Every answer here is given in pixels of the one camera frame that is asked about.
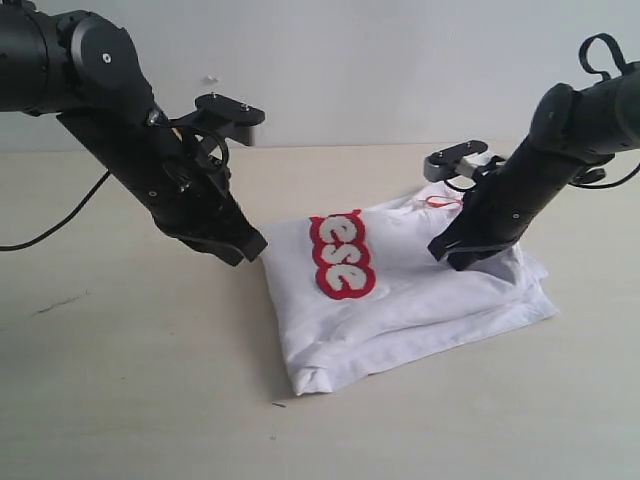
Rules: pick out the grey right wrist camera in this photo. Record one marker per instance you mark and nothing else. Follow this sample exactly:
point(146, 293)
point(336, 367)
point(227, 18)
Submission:
point(453, 161)

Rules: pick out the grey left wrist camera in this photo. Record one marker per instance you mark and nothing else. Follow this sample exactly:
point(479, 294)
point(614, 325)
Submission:
point(229, 118)

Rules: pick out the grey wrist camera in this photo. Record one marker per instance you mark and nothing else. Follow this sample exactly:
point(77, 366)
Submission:
point(453, 161)
point(229, 118)

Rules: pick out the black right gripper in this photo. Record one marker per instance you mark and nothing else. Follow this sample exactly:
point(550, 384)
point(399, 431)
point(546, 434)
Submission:
point(494, 215)

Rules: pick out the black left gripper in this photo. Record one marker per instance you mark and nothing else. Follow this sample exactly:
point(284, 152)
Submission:
point(191, 200)

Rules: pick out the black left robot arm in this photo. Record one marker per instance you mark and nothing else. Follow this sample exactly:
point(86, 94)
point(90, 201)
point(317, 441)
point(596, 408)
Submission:
point(84, 70)

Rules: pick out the orange ribbon tag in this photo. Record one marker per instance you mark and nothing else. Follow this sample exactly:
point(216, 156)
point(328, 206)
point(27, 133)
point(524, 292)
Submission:
point(442, 202)

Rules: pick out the white t-shirt with red patch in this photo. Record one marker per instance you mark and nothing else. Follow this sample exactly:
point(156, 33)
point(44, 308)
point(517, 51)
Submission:
point(357, 293)

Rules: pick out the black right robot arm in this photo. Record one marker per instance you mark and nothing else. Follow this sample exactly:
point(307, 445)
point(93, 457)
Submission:
point(570, 132)

